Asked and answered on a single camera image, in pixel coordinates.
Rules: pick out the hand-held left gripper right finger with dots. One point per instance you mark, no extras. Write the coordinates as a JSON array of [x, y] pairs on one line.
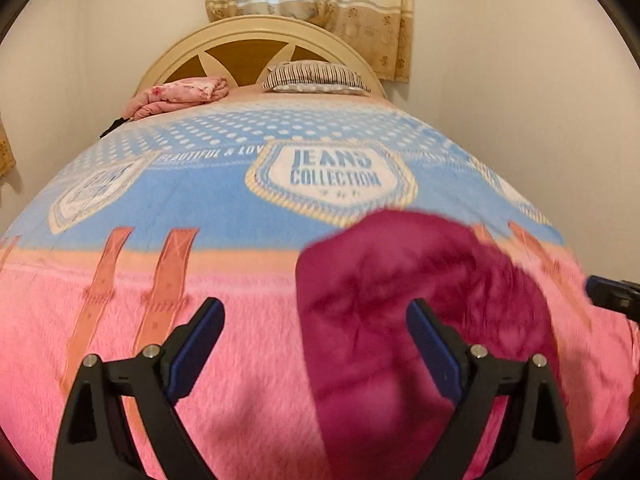
[[435, 355]]

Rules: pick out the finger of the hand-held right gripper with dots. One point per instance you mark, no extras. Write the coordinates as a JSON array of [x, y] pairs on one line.
[[612, 294]]

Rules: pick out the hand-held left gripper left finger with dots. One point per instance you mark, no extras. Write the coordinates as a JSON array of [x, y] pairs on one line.
[[192, 355]]

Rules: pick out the magenta puffer jacket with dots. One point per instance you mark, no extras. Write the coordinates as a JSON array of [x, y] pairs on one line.
[[425, 320]]

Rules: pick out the printed pink and blue blanket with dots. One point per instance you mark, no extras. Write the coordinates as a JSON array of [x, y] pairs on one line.
[[200, 220]]

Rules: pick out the folded pink floral quilt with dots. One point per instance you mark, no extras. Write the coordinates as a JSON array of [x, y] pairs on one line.
[[175, 94]]

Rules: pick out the striped pillow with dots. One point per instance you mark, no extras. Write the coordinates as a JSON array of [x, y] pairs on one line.
[[315, 77]]

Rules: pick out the cream wooden headboard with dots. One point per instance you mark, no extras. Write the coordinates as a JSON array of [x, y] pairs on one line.
[[240, 47]]

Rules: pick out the beige patterned curtain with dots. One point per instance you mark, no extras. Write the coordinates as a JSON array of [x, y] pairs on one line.
[[320, 5]]

